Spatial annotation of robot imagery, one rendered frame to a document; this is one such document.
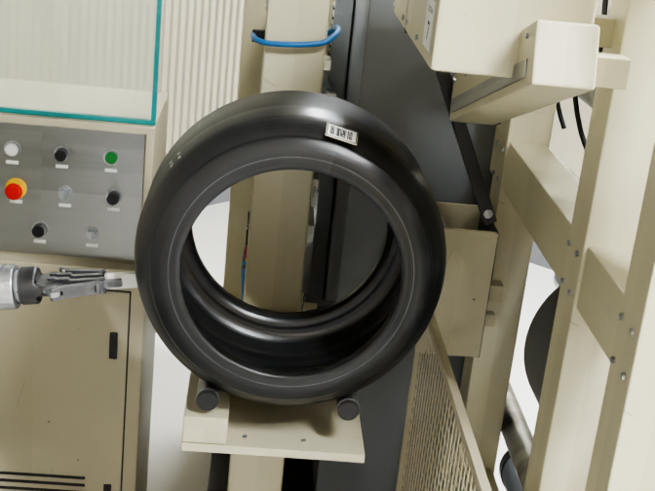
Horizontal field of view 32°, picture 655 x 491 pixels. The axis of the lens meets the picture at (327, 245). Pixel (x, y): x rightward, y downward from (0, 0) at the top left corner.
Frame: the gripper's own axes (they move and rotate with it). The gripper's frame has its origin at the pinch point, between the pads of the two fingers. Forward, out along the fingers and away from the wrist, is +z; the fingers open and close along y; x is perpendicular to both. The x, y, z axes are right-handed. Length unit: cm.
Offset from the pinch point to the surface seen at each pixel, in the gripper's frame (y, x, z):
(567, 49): -44, -50, 76
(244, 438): -5.9, 33.6, 21.7
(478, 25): -34, -52, 65
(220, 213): 382, 110, -6
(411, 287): -13, 0, 56
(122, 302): 58, 28, -10
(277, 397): -12.1, 21.7, 29.1
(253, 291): 27.7, 15.1, 24.3
